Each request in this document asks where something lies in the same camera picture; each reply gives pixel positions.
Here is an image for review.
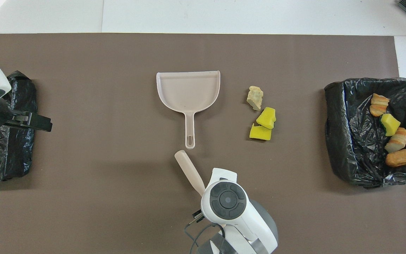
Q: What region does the beige plastic dustpan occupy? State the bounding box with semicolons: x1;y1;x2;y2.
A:
156;70;221;150

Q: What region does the pale beige chunk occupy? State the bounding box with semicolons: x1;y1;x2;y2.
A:
246;86;264;111

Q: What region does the brown toy bread roll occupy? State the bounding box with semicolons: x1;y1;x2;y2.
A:
385;149;406;168

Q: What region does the cream toy pastry piece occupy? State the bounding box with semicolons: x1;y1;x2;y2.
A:
370;93;390;117

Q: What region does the orange striped toy croissant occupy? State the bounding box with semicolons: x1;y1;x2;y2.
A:
385;127;406;153

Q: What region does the yellow green sponge piece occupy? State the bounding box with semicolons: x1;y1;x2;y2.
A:
380;113;401;137

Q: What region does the beige hand brush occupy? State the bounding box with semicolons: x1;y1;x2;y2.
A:
174;150;206;196

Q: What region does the black bag-lined bin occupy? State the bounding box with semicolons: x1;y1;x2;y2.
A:
324;77;406;189
0;71;38;183

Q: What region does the brown table mat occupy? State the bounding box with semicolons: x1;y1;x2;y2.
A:
0;34;406;254

